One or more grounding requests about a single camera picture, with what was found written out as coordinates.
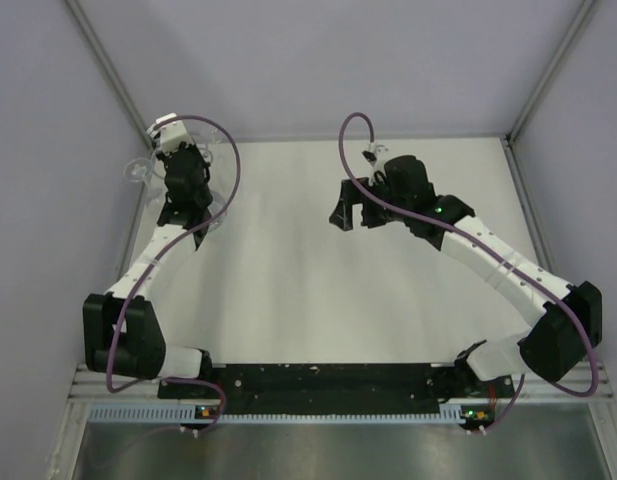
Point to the clear wine glass on rack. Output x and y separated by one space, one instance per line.
150 172

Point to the aluminium frame post right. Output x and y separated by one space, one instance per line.
584 14

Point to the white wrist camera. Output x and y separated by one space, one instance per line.
167 133
376 155

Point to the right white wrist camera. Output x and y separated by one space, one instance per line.
376 155

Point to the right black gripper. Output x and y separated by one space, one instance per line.
342 217

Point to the aluminium frame post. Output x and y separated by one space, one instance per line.
584 14
107 68

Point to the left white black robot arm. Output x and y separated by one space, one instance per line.
123 323

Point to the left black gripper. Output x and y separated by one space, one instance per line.
195 153

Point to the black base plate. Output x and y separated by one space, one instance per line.
323 389

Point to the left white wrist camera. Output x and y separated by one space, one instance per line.
167 133

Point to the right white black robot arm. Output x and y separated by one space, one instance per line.
564 321

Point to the grey slotted cable duct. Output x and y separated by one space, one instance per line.
161 414

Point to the aluminium frame post left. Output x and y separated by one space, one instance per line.
107 68

